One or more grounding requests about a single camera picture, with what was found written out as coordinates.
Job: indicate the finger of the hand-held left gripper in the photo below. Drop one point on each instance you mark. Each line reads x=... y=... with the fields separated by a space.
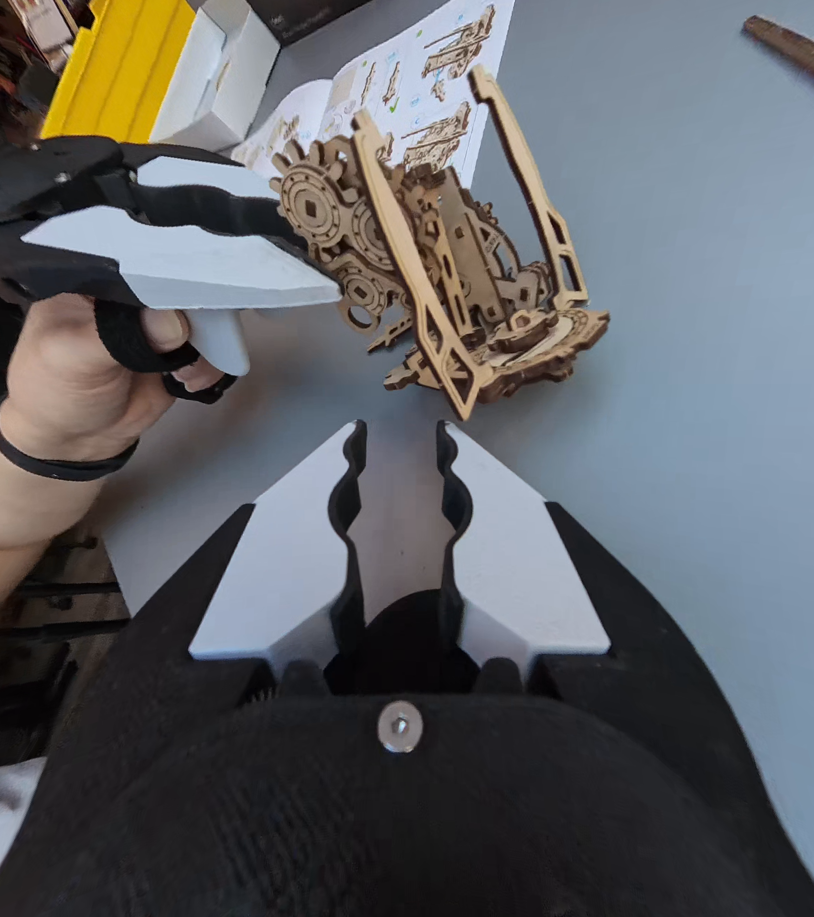
x=199 y=272
x=199 y=179

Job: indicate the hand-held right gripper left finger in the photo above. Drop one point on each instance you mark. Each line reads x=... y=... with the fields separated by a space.
x=271 y=573

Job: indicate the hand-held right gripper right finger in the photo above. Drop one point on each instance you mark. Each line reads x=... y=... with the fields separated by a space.
x=521 y=573

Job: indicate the wooden mechanical model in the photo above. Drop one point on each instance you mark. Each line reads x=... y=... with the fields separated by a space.
x=378 y=236

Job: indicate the person's left hand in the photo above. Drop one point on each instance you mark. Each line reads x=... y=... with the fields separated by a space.
x=70 y=387

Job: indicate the white cardboard box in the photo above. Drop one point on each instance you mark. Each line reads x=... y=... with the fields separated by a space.
x=221 y=107

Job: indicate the yellow plastic bin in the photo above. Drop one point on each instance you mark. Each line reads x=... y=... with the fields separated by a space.
x=113 y=71

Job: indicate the black cardboard box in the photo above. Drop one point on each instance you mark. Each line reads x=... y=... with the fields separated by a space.
x=321 y=18

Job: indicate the black wristband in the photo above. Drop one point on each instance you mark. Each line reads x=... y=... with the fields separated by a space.
x=63 y=471

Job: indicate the printed instruction booklet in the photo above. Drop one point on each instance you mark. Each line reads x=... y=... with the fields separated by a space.
x=414 y=43

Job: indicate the dark wooden stick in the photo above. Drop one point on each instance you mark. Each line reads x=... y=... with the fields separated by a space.
x=808 y=61

